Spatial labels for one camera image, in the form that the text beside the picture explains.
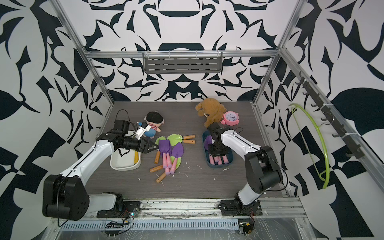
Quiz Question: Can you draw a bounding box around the purple shovel pink handle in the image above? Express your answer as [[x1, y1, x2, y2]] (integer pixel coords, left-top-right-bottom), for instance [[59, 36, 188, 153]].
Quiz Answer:
[[159, 140, 172, 175], [170, 143, 184, 175], [204, 135, 215, 166], [221, 156, 229, 165]]

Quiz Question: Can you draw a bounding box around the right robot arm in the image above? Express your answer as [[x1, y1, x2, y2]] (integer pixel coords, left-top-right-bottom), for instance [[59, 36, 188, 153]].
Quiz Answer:
[[208, 123, 283, 217]]

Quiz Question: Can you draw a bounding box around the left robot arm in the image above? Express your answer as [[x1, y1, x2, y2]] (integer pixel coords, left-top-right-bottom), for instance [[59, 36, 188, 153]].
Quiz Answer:
[[42, 133, 159, 221]]

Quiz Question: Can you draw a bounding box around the teal storage box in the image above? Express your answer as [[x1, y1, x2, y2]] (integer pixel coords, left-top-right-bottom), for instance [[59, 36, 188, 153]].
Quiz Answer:
[[202, 131, 234, 168]]

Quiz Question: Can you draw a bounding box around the white storage box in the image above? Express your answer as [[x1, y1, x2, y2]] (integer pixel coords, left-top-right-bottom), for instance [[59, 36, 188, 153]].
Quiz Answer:
[[110, 149, 142, 172]]

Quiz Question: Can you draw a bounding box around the plush doll black hair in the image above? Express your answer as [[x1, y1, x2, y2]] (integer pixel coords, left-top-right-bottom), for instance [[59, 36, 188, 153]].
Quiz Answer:
[[144, 112, 165, 139]]

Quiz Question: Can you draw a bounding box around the pink alarm clock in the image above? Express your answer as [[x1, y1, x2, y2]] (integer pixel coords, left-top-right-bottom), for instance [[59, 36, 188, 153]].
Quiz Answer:
[[221, 111, 240, 126]]

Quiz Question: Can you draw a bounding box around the brown plush dog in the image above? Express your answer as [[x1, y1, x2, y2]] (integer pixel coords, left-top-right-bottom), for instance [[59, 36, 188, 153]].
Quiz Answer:
[[195, 98, 227, 128]]

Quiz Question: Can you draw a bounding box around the grey wall shelf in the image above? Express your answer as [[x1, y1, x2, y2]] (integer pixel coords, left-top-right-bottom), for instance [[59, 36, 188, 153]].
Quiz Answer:
[[143, 51, 223, 74]]

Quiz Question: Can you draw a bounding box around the grey hook rail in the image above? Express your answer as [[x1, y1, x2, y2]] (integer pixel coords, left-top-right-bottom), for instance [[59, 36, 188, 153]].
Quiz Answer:
[[299, 71, 384, 191]]

